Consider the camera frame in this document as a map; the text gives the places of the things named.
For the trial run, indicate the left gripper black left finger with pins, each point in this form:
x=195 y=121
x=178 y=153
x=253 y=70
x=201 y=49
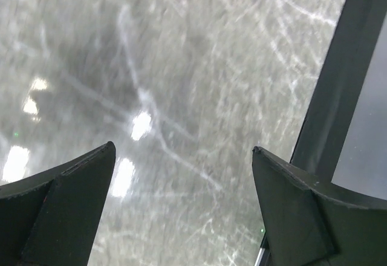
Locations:
x=52 y=218

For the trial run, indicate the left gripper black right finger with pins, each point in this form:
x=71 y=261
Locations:
x=312 y=222

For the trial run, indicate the black base beam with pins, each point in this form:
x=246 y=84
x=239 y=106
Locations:
x=343 y=136

